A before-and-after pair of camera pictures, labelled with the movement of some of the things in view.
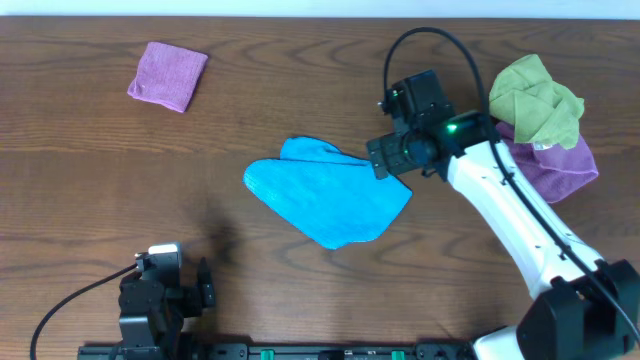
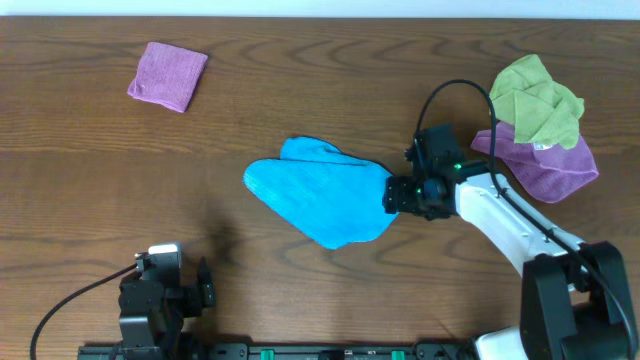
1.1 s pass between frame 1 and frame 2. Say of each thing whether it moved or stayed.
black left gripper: stayed
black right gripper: moved
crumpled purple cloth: stayed
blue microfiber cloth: stayed
